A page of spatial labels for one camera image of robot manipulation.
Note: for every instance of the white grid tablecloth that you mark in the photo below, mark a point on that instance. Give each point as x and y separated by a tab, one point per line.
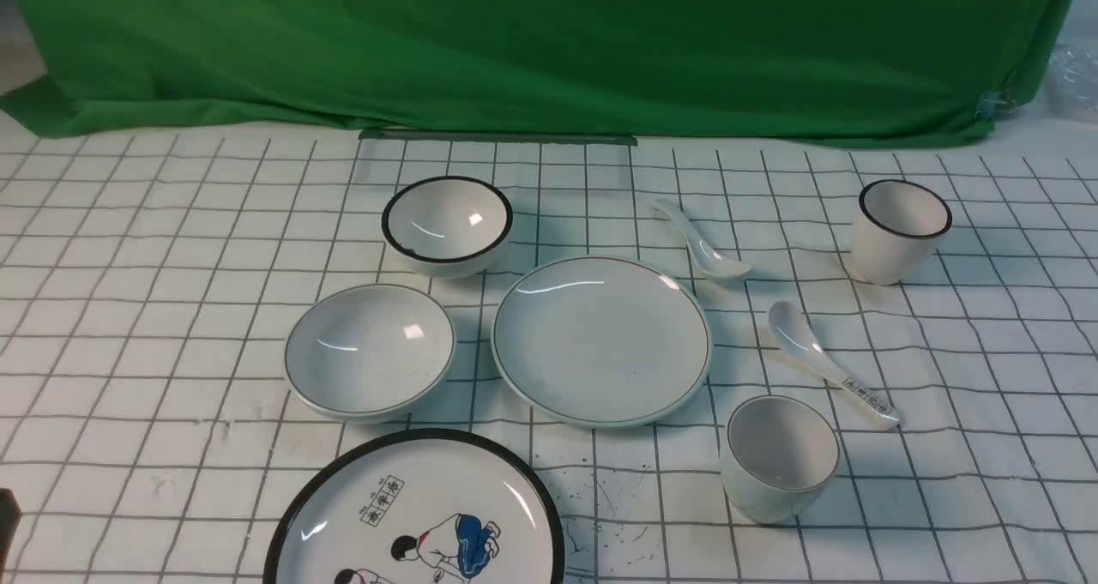
149	281

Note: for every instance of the black-rimmed white bowl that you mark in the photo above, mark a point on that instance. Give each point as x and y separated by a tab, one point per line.
448	227

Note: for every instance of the metal clamp on cloth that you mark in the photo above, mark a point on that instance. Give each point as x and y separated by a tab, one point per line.
994	105

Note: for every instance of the shallow white green-rimmed bowl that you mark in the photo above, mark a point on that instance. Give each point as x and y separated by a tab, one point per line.
368	353

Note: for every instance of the black-rimmed illustrated plate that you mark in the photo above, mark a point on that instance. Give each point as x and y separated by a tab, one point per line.
420	506

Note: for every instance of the plain white ceramic spoon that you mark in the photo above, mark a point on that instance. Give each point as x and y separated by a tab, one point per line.
713	265

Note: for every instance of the black object at left edge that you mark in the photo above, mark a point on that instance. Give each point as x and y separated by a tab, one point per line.
10	517

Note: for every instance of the white green-rimmed cup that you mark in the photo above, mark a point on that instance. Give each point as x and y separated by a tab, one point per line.
778	455

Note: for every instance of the clear plastic sheet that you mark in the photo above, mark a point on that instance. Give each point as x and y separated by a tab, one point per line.
1072	83

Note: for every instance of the black-rimmed white cup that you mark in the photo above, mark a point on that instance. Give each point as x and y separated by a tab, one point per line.
897	226

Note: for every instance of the green backdrop cloth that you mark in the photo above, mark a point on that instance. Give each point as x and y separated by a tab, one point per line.
843	73

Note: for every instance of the white spoon with lettering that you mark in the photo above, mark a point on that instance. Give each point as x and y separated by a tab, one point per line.
793	334

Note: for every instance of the white green-rimmed plate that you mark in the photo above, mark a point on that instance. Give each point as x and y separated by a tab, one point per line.
602	342

